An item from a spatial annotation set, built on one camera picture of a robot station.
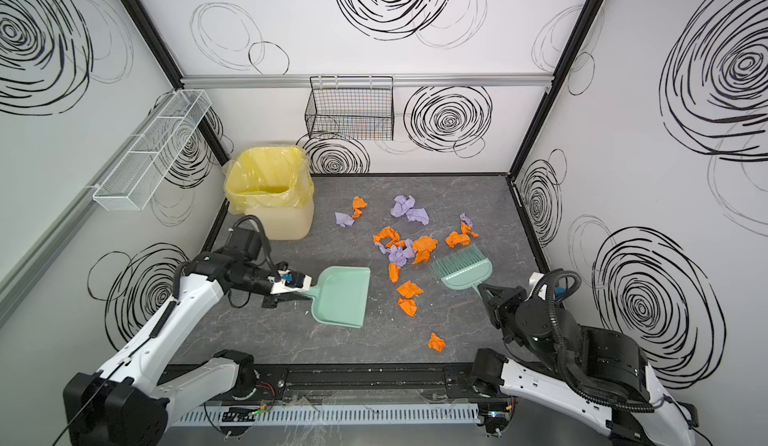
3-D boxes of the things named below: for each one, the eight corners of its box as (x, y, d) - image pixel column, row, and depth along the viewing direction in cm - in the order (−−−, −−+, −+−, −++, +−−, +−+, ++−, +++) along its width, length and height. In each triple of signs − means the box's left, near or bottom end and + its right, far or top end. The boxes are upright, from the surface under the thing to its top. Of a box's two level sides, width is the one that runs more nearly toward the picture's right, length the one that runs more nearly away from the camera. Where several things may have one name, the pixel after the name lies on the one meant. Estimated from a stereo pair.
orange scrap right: (443, 241, 103) (444, 238, 101) (461, 224, 107) (462, 221, 106) (460, 254, 100) (461, 251, 98) (477, 236, 104) (479, 232, 103)
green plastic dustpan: (319, 345, 82) (303, 322, 66) (326, 297, 90) (313, 266, 75) (369, 345, 82) (365, 322, 66) (371, 297, 90) (368, 266, 75)
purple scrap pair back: (390, 215, 110) (390, 210, 107) (397, 198, 115) (398, 192, 113) (427, 225, 107) (428, 220, 104) (433, 207, 112) (434, 202, 110)
